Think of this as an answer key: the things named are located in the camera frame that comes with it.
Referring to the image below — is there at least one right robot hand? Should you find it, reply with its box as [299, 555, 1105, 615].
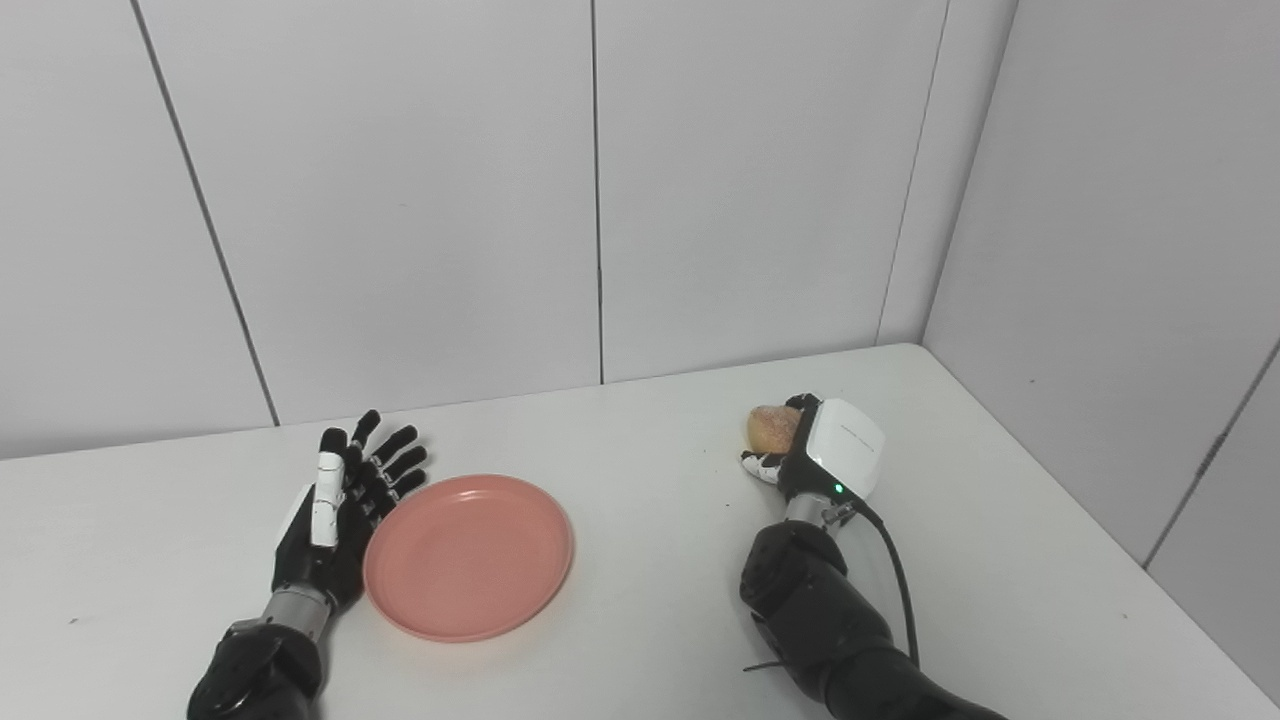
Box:
[740, 392, 888, 504]

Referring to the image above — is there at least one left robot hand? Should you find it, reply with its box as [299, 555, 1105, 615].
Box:
[271, 409, 431, 613]

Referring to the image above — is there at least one bread roll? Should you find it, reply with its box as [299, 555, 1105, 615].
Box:
[745, 403, 803, 456]

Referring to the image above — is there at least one pink plate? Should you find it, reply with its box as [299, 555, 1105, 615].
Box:
[363, 474, 575, 644]

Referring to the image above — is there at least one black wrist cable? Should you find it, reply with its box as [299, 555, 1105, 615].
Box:
[743, 498, 921, 673]

